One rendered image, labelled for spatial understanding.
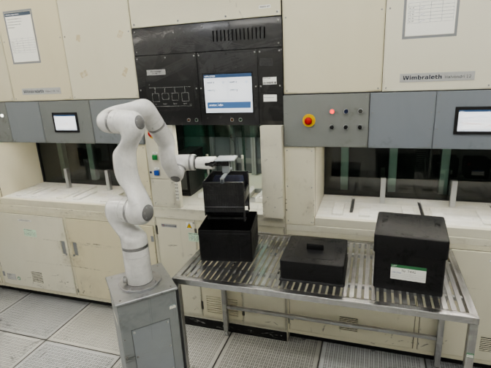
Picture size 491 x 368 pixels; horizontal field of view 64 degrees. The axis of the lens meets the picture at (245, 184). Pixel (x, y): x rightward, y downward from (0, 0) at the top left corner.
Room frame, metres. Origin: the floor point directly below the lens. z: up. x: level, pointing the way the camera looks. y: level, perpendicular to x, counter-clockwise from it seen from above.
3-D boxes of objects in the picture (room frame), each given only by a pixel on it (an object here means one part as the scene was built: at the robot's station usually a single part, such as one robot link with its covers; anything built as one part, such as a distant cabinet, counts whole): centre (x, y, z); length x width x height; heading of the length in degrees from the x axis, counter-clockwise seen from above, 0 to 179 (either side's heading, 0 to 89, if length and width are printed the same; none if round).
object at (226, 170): (1.94, 0.10, 1.12); 0.24 x 0.20 x 0.32; 171
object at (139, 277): (1.64, 0.52, 0.85); 0.19 x 0.19 x 0.18
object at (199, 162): (1.96, 0.20, 1.25); 0.11 x 0.10 x 0.07; 81
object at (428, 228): (1.58, -0.72, 0.89); 0.29 x 0.29 x 0.25; 68
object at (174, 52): (2.66, 0.06, 0.98); 0.95 x 0.88 x 1.95; 161
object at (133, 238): (1.66, 0.55, 1.07); 0.19 x 0.12 x 0.24; 62
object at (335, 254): (1.69, -0.32, 0.83); 0.29 x 0.29 x 0.13; 72
